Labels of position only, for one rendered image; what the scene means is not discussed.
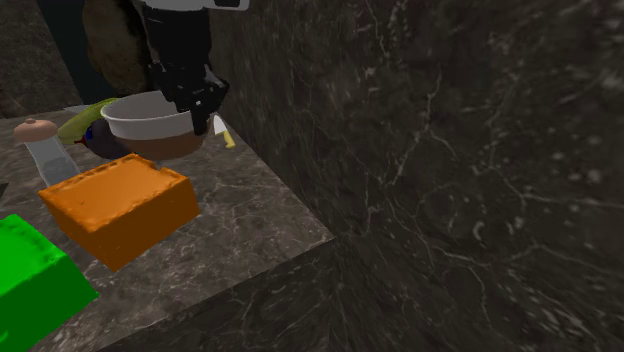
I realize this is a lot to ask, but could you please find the white and brown bowl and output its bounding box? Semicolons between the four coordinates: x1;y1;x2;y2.
99;89;216;163

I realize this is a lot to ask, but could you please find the clear bottle with tan cap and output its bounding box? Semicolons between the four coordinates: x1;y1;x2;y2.
12;117;82;188

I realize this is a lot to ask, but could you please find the yellow-green curved fruit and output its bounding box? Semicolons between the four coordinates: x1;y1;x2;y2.
56;97;122;146

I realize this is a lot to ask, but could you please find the dark purple rounded object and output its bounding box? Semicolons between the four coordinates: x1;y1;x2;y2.
74;118;134;161

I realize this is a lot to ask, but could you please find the orange box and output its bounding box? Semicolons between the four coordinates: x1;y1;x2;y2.
37;152;202;273

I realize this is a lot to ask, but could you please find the green box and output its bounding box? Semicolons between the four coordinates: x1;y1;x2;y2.
0;213;101;352

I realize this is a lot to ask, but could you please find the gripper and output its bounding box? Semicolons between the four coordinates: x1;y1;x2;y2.
141;5;231;137

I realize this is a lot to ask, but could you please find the small knife with yellow handle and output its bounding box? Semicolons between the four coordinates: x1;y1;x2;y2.
212;112;238;150

